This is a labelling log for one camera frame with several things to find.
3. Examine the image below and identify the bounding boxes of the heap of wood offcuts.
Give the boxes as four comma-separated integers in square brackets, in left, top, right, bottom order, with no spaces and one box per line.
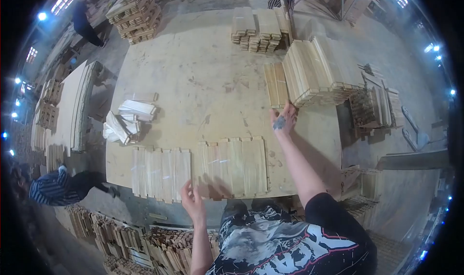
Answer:
[65,203,219,275]

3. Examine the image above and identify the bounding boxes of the person's body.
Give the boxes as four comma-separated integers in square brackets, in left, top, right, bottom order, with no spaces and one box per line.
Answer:
[205,192,378,275]

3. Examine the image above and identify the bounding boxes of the person's right hand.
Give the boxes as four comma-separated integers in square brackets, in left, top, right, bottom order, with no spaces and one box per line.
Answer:
[270,101,298,137]

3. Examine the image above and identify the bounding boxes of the person's left hand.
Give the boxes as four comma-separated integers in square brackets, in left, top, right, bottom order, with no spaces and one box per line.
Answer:
[181,180,207,225]

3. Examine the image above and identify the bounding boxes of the large pale board panel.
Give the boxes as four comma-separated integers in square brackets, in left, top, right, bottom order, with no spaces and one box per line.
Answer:
[54,60,104,157]

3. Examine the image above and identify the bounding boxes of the pile of dark wood strips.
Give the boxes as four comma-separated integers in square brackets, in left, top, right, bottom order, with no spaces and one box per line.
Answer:
[349,86,405,129]

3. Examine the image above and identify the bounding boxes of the person's right fingers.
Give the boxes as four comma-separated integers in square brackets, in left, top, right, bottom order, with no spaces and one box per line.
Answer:
[282,101,298,119]

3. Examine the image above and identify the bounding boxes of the wood stack under table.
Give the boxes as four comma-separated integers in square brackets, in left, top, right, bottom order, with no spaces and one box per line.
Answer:
[340,165,382,218]

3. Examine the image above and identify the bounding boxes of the stacks of slats beside panel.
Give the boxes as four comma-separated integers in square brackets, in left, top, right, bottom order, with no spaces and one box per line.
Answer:
[32,79,65,131]

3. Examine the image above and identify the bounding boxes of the pair of flat wooden slats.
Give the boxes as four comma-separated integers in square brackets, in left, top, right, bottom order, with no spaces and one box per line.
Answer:
[263,62,289,109]

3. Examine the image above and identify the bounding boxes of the wide row of wooden slats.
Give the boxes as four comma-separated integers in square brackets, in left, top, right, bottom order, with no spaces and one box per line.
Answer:
[197,136,271,200]

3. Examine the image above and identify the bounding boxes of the stack of short wooden boards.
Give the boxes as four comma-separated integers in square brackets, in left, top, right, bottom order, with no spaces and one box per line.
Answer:
[231,6,291,54]

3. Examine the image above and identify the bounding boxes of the grey long beam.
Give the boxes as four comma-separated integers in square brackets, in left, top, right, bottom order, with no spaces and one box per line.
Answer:
[375,149,450,171]

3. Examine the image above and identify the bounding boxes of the person's left fingers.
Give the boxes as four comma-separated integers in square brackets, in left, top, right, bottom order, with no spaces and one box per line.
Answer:
[181,180,199,203]

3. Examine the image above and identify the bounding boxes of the narrow row of wooden slats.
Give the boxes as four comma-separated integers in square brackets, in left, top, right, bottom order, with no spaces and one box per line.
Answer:
[131,146,192,204]

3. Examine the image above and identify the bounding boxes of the tall stack of wooden pallets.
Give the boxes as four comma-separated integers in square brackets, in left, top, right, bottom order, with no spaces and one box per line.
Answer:
[105,0,163,46]

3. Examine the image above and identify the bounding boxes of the large stack of long slats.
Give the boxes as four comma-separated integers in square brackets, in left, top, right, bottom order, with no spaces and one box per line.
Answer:
[282,35,366,108]

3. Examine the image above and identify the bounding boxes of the pile of white wood pieces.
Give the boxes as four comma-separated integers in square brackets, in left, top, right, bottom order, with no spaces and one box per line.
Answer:
[102,92,159,146]

